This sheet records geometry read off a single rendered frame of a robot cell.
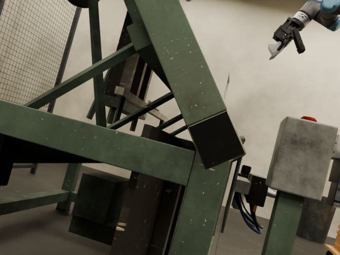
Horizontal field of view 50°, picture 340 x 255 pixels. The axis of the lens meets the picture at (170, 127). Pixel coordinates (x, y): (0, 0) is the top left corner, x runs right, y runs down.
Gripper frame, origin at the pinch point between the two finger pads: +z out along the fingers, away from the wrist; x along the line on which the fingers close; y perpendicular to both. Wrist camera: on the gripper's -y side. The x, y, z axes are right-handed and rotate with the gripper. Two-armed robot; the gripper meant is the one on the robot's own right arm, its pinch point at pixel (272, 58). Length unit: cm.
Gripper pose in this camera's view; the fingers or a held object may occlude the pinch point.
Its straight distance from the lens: 181.8
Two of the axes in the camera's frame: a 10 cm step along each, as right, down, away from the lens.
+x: -1.7, -1.0, -9.8
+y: -7.3, -6.6, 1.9
